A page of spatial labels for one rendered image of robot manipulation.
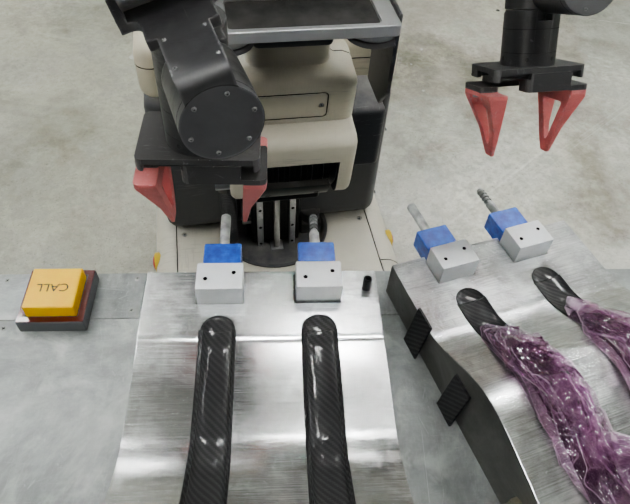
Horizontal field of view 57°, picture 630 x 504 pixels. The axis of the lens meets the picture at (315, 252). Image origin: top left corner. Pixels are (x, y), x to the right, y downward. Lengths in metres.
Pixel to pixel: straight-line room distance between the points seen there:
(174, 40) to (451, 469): 0.50
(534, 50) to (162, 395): 0.52
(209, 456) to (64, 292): 0.30
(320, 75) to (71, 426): 0.62
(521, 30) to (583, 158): 1.82
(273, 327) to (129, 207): 1.46
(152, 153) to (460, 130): 2.00
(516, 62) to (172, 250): 1.05
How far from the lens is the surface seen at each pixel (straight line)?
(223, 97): 0.38
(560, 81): 0.69
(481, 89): 0.68
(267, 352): 0.62
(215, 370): 0.62
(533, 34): 0.68
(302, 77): 0.97
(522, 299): 0.75
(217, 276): 0.64
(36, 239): 2.04
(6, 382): 0.77
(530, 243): 0.78
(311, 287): 0.63
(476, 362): 0.65
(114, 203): 2.07
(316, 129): 1.00
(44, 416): 0.73
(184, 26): 0.41
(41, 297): 0.77
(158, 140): 0.51
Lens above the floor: 1.42
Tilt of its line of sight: 50 degrees down
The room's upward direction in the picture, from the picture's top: 4 degrees clockwise
